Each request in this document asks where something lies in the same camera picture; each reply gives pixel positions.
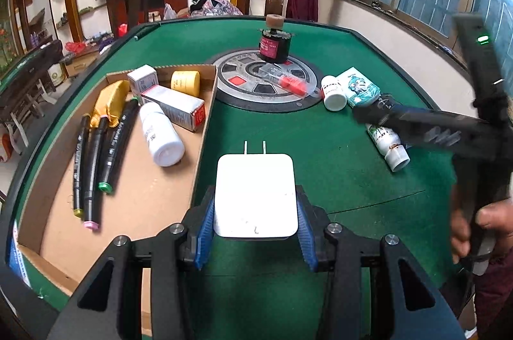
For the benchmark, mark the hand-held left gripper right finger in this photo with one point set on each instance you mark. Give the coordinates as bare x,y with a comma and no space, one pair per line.
306,239

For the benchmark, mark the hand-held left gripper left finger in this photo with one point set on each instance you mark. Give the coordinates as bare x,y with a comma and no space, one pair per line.
204,231

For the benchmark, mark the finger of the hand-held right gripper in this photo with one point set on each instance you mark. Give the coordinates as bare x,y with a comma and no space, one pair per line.
441,143
421,119

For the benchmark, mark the white bottle green label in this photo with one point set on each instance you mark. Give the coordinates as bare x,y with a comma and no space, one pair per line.
390,143

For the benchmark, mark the white power adapter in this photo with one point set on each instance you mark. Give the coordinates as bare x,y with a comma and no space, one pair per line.
254,195

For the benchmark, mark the cardboard box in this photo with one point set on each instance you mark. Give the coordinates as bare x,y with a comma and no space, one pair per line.
132,187

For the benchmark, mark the plain white bottle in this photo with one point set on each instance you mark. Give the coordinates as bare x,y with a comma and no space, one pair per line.
160,135

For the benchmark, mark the black marker green cap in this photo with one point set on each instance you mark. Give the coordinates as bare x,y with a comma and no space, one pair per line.
116,147

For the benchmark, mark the black marker pink cap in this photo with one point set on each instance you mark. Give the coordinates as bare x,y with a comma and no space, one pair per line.
93,171

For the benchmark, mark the white carton red end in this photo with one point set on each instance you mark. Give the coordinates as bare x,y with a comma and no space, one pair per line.
174,107

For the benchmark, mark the black marker yellow cap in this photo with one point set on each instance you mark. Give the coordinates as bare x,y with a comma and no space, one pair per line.
78,163

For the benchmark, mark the yellow round jar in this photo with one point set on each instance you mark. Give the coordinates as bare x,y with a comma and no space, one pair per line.
185,82

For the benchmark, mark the small white carton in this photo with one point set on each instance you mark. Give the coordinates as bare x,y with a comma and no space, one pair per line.
142,79

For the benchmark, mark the person's right hand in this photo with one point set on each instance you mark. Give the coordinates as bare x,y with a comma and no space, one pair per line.
499,219

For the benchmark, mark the teal printed box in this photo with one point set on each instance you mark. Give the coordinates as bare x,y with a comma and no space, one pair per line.
358,87

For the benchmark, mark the white bottle red label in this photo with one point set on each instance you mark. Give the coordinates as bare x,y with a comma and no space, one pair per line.
333,93

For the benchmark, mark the clear tube red contents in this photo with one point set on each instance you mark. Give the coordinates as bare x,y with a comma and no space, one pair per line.
286,79

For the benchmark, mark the round grey table centre panel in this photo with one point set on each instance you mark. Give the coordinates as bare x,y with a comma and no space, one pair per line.
240,87

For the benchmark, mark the yellow fabric pouch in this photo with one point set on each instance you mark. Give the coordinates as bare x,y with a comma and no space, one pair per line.
108,101

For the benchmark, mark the black jar with cork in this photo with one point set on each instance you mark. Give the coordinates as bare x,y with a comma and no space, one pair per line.
273,43

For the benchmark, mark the blue white printed sheet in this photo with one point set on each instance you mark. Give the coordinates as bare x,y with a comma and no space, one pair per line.
18,251

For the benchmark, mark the closed cardboard carton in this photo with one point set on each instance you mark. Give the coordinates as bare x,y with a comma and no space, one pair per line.
80,61

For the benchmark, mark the white plastic bag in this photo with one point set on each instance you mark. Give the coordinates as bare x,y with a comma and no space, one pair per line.
169,12

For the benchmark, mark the red plastic bag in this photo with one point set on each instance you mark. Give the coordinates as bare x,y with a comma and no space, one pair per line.
76,46

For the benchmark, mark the floral cloth pile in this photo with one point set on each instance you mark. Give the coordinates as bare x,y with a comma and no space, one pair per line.
214,3

